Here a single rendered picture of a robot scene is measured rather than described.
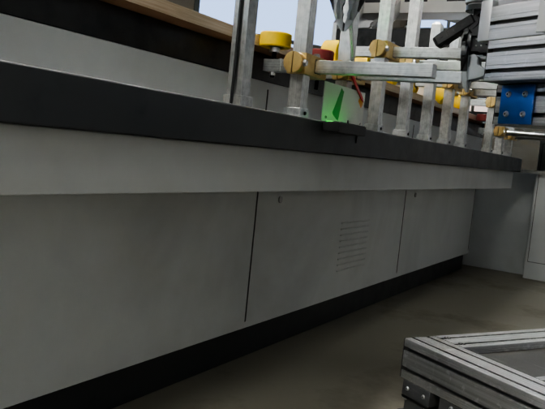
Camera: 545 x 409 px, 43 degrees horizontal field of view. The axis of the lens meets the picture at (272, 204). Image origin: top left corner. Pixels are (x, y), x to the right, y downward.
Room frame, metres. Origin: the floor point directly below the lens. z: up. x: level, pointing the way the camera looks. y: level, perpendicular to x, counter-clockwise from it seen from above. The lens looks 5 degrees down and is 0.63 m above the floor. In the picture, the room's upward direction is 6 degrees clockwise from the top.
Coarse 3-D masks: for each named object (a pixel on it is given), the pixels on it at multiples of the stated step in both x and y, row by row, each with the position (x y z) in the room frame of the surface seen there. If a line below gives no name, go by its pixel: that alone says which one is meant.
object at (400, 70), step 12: (264, 60) 1.73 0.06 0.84; (276, 60) 1.72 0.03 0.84; (276, 72) 1.75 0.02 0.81; (324, 72) 1.65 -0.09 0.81; (336, 72) 1.64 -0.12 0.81; (348, 72) 1.62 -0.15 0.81; (360, 72) 1.61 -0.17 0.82; (372, 72) 1.59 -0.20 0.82; (384, 72) 1.58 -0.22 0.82; (396, 72) 1.56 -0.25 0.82; (408, 72) 1.55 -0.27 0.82; (420, 72) 1.54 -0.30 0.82; (432, 72) 1.53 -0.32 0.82
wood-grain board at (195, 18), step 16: (112, 0) 1.34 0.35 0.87; (128, 0) 1.33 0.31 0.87; (144, 0) 1.37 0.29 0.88; (160, 0) 1.41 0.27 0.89; (160, 16) 1.47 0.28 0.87; (176, 16) 1.46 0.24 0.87; (192, 16) 1.51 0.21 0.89; (208, 16) 1.56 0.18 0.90; (208, 32) 1.62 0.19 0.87; (224, 32) 1.61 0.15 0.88; (256, 48) 1.79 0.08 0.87; (368, 80) 2.38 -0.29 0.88; (416, 96) 2.83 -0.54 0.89
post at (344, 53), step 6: (348, 6) 1.86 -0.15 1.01; (354, 24) 1.86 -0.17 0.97; (348, 30) 1.86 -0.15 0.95; (354, 30) 1.86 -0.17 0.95; (342, 36) 1.86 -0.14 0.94; (348, 36) 1.86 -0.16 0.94; (354, 36) 1.87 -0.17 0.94; (342, 42) 1.86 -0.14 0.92; (348, 42) 1.85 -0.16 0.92; (354, 42) 1.87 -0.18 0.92; (342, 48) 1.86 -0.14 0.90; (348, 48) 1.85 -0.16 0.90; (354, 48) 1.87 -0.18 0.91; (342, 54) 1.86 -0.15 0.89; (348, 54) 1.85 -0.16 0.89; (354, 54) 1.88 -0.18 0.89; (342, 60) 1.86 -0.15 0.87; (348, 60) 1.85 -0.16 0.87; (342, 84) 1.86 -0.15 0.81; (348, 84) 1.86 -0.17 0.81
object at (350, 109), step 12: (324, 84) 1.72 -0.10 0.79; (336, 84) 1.78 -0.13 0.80; (324, 96) 1.73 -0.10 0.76; (336, 96) 1.78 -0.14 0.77; (348, 96) 1.85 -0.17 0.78; (324, 108) 1.73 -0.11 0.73; (348, 108) 1.86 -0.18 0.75; (360, 108) 1.93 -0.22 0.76; (324, 120) 1.74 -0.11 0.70; (336, 120) 1.80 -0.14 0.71; (360, 120) 1.94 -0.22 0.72
